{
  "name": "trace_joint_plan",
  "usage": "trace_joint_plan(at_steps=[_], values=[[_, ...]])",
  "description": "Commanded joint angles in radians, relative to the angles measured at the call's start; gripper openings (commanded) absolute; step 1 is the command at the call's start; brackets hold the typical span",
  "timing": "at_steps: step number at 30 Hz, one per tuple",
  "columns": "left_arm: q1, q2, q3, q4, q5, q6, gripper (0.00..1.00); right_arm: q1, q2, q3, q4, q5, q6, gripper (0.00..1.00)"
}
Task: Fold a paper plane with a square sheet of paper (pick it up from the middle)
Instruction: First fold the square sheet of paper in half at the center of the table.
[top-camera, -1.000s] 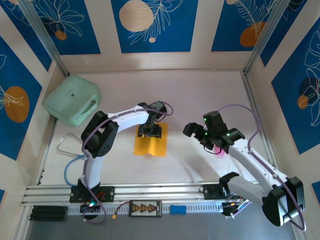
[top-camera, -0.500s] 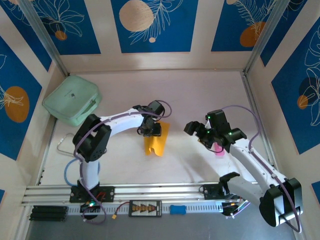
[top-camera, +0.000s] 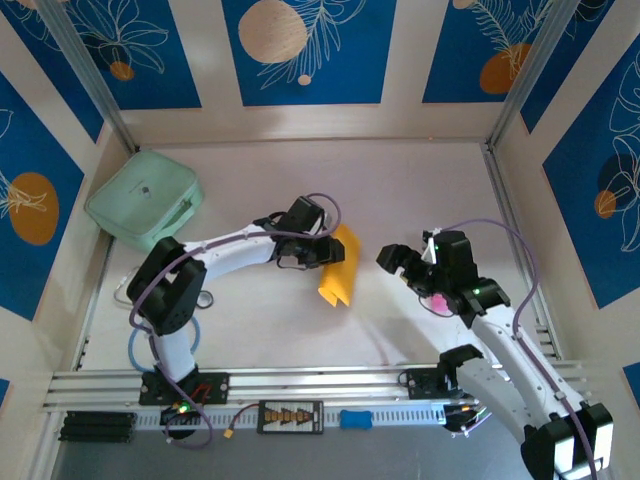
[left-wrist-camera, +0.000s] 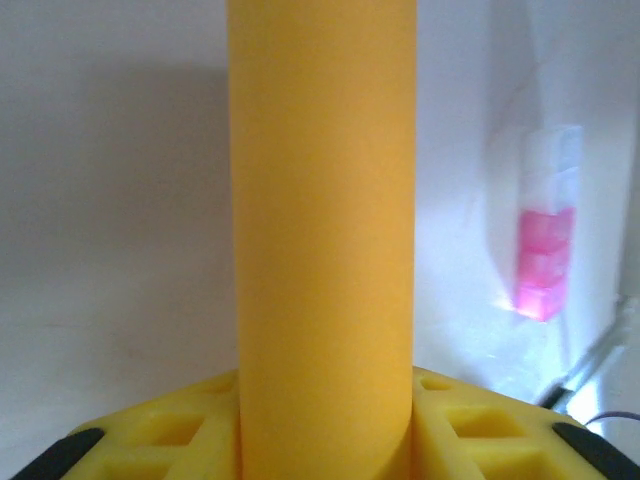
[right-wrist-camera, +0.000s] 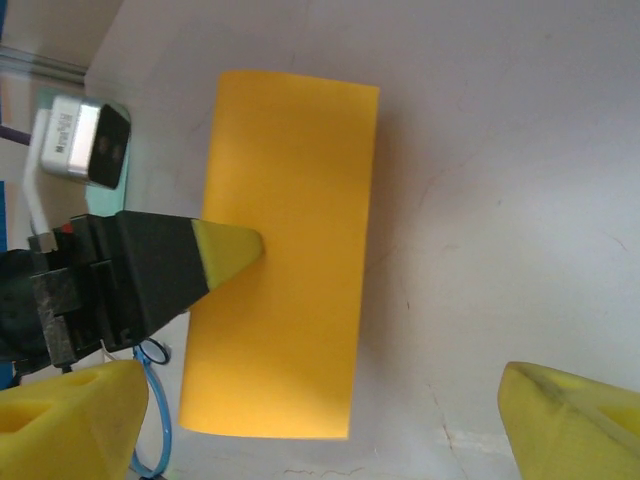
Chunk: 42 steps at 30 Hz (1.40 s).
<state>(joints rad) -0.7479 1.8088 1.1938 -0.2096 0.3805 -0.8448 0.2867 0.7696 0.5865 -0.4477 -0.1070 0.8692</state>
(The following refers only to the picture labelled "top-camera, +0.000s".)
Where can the yellow cloth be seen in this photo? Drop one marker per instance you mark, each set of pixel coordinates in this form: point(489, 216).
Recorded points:
point(345, 272)

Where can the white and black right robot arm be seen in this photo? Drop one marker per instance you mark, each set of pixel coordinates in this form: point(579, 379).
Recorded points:
point(505, 360)

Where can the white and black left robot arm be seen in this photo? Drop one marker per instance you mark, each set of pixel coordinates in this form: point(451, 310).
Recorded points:
point(225, 255)

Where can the pink plastic box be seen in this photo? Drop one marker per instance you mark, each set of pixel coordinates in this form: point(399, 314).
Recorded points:
point(440, 304)

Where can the blue sponge block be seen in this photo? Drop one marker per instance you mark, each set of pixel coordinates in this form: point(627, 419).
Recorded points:
point(356, 419)

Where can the black power distribution board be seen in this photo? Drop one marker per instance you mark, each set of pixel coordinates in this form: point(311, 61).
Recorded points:
point(290, 417)

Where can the mint green zip case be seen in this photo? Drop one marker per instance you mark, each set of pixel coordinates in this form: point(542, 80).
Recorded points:
point(140, 200)

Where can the black ribbed box stack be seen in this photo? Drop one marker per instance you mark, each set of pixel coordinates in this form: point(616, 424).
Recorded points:
point(97, 426)

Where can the aluminium side rail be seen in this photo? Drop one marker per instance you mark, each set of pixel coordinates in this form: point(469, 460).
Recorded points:
point(94, 300)
point(502, 200)

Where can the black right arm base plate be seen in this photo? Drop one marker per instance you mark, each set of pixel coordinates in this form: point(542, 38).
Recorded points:
point(420, 385)

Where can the aluminium mounting rail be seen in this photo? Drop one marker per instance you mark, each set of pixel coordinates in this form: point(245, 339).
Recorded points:
point(325, 382)

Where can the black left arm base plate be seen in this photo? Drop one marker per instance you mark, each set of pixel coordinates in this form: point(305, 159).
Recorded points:
point(217, 387)

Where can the aluminium frame post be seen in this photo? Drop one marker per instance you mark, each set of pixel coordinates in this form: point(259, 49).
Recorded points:
point(531, 65)
point(85, 65)

